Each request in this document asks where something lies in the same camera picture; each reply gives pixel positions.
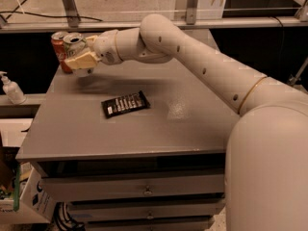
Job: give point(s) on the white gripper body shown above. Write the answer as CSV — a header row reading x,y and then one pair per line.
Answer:
x,y
104,47

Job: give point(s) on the green 7up can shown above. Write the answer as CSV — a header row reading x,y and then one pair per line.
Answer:
x,y
75,45

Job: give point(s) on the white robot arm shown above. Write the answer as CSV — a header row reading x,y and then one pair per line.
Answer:
x,y
266,172

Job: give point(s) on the red coke can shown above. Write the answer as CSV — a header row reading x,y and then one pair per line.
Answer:
x,y
57,40

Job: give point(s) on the black snack bar wrapper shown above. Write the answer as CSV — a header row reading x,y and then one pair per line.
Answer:
x,y
125,104

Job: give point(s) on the white pump bottle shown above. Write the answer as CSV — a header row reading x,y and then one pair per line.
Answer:
x,y
12,89

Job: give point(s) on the grey drawer cabinet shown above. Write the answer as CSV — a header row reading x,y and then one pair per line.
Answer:
x,y
155,169

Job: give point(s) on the white cardboard box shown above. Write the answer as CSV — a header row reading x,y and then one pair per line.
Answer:
x,y
25,202

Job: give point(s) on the metal window frame rail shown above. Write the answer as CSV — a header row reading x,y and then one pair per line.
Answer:
x,y
92,15

